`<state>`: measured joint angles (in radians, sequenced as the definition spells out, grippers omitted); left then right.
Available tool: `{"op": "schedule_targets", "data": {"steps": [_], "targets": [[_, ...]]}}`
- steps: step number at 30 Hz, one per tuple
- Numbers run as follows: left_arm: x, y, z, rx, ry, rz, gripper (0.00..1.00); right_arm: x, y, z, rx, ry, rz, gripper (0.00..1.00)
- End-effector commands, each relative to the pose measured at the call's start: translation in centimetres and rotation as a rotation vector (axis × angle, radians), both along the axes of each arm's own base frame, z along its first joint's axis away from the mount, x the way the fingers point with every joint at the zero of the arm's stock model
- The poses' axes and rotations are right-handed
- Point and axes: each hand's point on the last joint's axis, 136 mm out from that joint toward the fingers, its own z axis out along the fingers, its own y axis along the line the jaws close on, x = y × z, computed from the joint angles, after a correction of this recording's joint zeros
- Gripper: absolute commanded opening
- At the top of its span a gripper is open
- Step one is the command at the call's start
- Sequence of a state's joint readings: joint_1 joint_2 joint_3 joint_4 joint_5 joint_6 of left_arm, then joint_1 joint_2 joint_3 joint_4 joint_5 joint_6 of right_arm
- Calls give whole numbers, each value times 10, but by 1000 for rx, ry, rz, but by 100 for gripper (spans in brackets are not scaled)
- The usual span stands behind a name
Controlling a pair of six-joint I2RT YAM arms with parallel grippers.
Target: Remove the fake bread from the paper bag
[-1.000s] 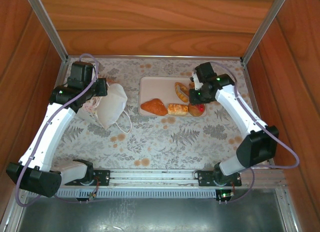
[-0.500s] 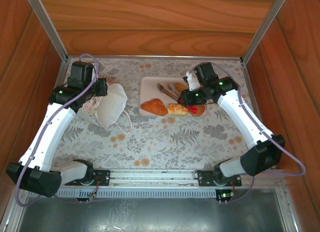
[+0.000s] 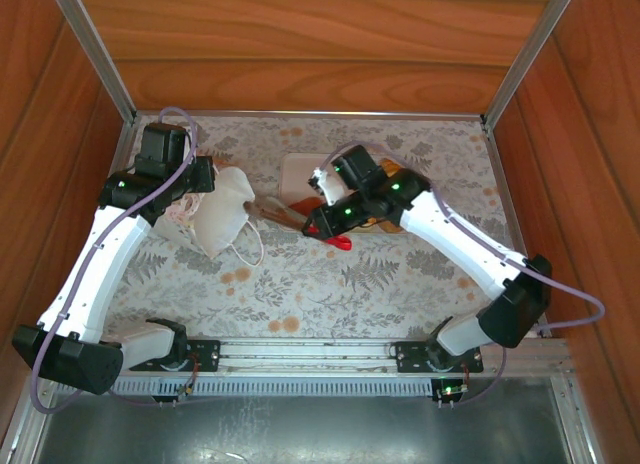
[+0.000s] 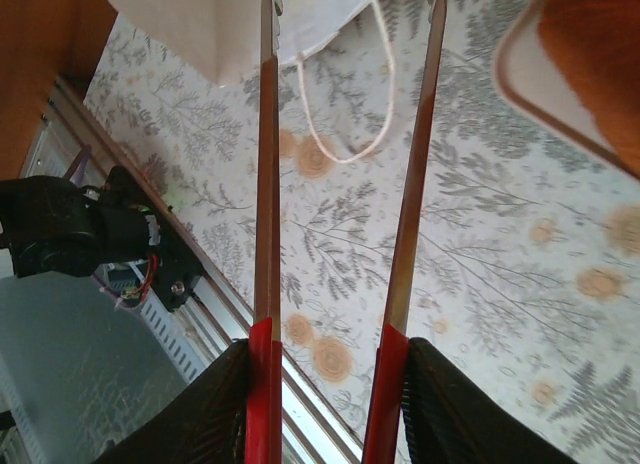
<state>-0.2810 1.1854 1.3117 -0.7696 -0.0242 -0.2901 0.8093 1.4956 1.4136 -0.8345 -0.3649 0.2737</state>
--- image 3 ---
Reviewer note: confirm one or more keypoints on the ridged golden fake bread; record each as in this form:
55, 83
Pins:
389, 165

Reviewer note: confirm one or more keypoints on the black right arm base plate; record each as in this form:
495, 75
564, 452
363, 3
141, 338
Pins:
410, 356

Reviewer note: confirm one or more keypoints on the pale pink plastic tray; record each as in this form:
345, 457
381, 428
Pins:
295, 176

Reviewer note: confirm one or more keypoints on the aluminium frame post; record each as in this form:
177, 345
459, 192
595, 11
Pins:
530, 59
95, 59

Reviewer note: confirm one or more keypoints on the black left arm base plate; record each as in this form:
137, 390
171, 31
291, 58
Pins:
205, 356

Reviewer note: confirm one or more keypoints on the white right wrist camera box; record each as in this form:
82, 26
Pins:
330, 189

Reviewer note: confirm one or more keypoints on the wide aluminium frame rail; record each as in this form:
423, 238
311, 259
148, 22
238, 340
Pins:
310, 356

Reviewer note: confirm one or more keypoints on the orange-red fake bread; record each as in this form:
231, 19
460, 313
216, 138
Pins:
306, 204

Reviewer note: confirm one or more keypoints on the small circuit board green light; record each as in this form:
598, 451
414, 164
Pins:
450, 391

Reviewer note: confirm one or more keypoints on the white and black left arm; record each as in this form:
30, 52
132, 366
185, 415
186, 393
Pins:
100, 264

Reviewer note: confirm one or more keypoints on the brown fake bread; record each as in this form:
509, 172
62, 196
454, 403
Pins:
387, 226

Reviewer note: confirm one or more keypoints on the galvanised metal sheet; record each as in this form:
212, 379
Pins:
300, 429

